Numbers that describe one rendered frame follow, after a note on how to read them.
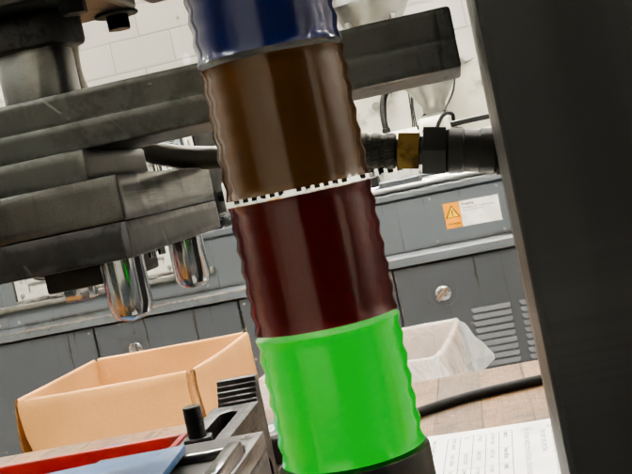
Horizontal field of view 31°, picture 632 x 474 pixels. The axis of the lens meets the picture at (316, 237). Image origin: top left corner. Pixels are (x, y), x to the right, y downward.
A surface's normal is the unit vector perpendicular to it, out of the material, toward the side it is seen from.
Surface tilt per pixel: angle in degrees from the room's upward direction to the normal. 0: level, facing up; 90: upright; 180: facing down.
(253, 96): 76
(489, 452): 1
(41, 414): 90
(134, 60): 90
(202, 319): 90
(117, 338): 90
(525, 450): 1
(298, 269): 104
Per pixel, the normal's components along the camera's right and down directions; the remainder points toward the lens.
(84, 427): -0.22, 0.04
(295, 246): -0.13, 0.33
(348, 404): 0.11, 0.28
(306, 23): 0.58, 0.17
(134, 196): 0.97, -0.20
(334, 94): 0.77, 0.12
